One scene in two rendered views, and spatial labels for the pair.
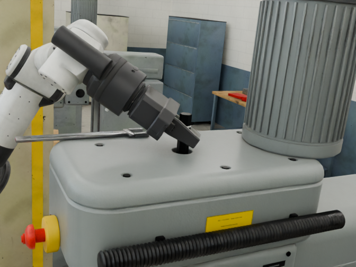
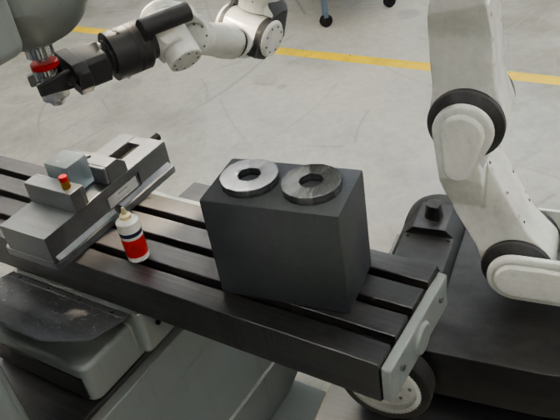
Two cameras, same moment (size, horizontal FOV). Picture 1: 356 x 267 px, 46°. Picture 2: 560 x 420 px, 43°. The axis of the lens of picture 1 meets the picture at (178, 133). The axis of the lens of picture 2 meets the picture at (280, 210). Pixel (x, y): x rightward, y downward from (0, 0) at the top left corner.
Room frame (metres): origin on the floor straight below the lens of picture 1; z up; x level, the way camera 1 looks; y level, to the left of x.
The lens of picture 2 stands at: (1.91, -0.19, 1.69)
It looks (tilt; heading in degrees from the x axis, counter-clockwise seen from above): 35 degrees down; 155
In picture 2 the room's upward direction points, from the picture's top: 10 degrees counter-clockwise
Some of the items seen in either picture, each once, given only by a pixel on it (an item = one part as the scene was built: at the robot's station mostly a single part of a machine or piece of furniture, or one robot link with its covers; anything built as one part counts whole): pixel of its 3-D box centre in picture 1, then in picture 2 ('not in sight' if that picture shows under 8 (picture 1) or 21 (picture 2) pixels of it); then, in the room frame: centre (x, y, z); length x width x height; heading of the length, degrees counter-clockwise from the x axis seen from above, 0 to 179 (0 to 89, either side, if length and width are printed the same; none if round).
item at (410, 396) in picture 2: not in sight; (387, 378); (1.07, 0.38, 0.50); 0.20 x 0.05 x 0.20; 36
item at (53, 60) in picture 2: not in sight; (44, 63); (0.72, -0.01, 1.26); 0.05 x 0.05 x 0.01
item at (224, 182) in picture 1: (185, 190); not in sight; (0.73, -0.02, 1.81); 0.47 x 0.26 x 0.16; 118
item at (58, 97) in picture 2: not in sight; (51, 82); (0.72, -0.01, 1.23); 0.05 x 0.05 x 0.06
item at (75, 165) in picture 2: not in sight; (69, 172); (0.68, -0.03, 1.04); 0.06 x 0.05 x 0.06; 28
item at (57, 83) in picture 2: not in sight; (57, 85); (0.75, -0.01, 1.23); 0.06 x 0.02 x 0.03; 93
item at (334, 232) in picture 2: not in sight; (288, 230); (1.11, 0.20, 1.03); 0.22 x 0.12 x 0.20; 37
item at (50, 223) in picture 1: (50, 233); not in sight; (0.62, 0.19, 1.76); 0.06 x 0.02 x 0.06; 28
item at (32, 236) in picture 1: (35, 236); not in sight; (0.61, 0.21, 1.76); 0.04 x 0.03 x 0.04; 28
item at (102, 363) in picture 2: not in sight; (122, 275); (0.72, -0.01, 0.79); 0.50 x 0.35 x 0.12; 118
